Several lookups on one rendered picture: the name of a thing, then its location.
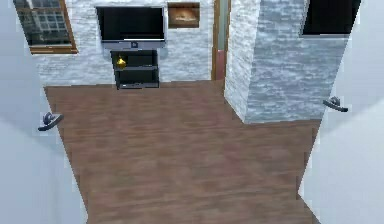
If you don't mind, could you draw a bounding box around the wooden framed window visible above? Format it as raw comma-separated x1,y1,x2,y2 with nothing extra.
12,0,80,55

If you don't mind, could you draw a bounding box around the black shelf unit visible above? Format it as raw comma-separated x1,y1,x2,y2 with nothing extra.
110,49,161,90

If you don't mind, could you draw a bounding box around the dark grey door handle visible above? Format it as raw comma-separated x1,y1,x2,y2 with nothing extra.
37,111,65,132
322,96,349,113

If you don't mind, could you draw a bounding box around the white room door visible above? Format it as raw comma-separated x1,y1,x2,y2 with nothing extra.
0,0,89,224
297,0,384,224

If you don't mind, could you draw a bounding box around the black flat television set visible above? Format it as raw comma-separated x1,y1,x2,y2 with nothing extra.
95,5,167,50

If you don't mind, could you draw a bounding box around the brown framed wall picture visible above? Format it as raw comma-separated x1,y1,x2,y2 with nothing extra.
166,1,201,30

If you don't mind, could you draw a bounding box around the wooden door frame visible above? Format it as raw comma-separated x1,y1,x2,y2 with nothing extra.
210,0,232,82

